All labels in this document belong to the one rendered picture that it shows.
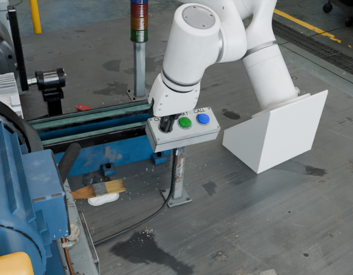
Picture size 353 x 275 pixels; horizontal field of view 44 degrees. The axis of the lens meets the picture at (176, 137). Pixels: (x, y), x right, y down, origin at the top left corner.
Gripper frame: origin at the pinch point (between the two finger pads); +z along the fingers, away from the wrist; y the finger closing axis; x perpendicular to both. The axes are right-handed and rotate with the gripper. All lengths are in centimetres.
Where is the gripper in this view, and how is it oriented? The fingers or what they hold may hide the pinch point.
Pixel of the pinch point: (167, 121)
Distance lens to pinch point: 101.8
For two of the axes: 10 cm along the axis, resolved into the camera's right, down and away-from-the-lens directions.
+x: 3.5, 8.1, -4.7
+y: -9.2, 1.9, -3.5
